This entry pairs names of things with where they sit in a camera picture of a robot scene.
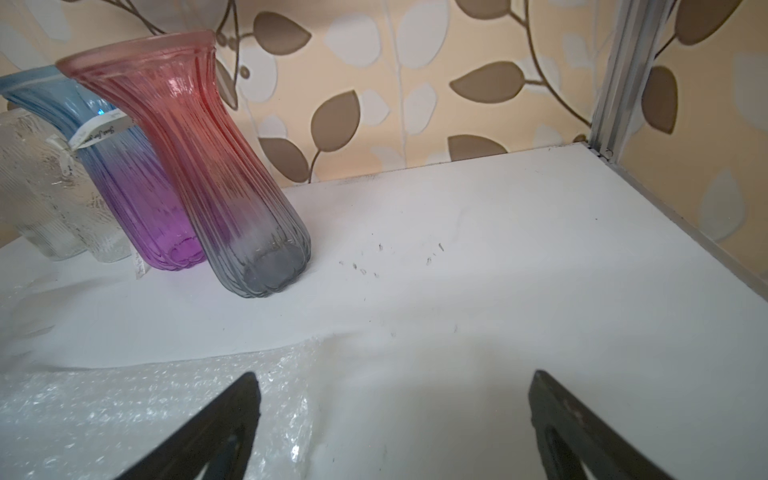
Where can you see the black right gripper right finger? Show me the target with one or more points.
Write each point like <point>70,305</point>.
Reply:
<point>573,442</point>

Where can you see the pink vase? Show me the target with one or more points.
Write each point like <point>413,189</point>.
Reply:
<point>253,238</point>

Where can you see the aluminium frame post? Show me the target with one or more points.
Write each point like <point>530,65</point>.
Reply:
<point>638,29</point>

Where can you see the purple vase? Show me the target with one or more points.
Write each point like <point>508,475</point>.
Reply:
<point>123,167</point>

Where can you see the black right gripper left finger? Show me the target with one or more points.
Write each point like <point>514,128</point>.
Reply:
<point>216,443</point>

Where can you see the clear ribbed glass vase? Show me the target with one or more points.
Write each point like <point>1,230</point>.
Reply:
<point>36,154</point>

